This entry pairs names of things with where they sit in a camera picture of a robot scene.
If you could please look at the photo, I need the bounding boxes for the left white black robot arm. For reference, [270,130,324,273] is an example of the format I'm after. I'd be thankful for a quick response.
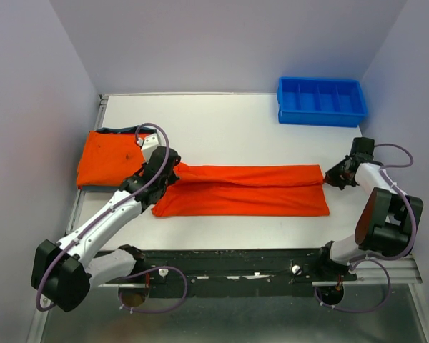
[31,146,181,312]

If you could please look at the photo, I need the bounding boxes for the folded dark teal shirt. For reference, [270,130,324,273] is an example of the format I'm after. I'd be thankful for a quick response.
[95,126,138,134]

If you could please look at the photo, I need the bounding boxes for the blue plastic bin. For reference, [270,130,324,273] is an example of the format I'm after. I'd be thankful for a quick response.
[277,76,368,128]

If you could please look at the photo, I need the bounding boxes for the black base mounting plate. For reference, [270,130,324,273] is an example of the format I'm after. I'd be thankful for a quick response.
[103,248,358,299]

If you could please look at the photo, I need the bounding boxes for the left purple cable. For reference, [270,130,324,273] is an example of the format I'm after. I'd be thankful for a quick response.
[34,123,171,312]

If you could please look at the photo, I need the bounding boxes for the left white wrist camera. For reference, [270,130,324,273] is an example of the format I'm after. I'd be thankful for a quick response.
[137,133,161,161]

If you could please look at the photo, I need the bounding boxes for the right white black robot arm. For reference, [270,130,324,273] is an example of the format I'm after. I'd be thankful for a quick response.
[314,137,423,280]

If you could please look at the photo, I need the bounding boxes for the orange t shirt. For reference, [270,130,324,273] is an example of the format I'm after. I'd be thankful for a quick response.
[152,164,330,218]

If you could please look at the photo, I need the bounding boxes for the folded orange shirt on stack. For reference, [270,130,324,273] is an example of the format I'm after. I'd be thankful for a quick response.
[77,131,145,188]

